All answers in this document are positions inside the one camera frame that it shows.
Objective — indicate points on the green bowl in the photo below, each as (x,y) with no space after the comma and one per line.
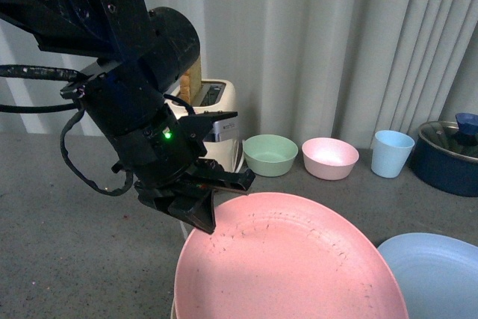
(269,155)

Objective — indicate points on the bread slice in toaster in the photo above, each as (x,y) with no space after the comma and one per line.
(191,82)

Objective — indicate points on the cream white plate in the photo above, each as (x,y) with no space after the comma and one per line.
(173,308)

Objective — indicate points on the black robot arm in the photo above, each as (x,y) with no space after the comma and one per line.
(138,53)

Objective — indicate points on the dark blue pot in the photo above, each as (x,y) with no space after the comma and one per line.
(444,172)

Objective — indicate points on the pink plate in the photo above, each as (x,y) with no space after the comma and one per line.
(277,255)

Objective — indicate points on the pink bowl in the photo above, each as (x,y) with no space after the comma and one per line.
(328,158)

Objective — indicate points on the light blue plate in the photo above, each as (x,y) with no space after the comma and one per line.
(436,274)

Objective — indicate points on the glass pot lid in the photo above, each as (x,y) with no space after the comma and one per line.
(457,139)

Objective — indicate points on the light blue cup right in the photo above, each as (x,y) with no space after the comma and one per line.
(391,150)

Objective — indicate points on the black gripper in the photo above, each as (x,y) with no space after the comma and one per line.
(167,155)

